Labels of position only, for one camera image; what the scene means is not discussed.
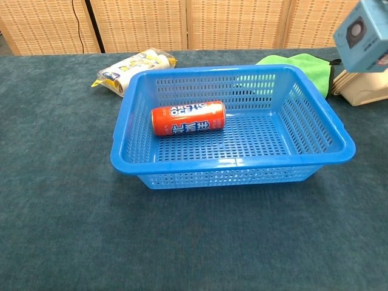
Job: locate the orange soda can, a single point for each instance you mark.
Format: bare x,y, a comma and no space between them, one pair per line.
188,121

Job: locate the white snack bag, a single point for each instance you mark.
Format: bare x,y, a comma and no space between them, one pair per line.
127,69

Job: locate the green towel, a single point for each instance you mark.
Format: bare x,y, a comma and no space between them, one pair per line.
309,69

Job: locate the light blue cube box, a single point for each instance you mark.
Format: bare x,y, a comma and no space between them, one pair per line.
366,45

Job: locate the blue plastic basket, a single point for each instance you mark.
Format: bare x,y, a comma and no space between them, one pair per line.
212,169

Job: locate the teal table mat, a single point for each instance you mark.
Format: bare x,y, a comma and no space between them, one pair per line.
91,212

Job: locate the bamboo folding screen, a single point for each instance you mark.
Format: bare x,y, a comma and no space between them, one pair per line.
139,24

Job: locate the black tripod stand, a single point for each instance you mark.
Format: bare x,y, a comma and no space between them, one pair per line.
95,27

